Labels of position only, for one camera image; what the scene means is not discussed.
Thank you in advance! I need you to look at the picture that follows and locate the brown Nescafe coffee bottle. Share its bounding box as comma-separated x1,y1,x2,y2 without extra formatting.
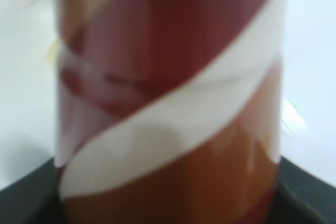
55,0,287,223

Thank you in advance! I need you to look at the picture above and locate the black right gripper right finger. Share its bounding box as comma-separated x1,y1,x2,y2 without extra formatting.
270,157,335,223

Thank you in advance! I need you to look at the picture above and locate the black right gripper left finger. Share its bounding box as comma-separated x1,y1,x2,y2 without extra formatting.
1,159,68,224

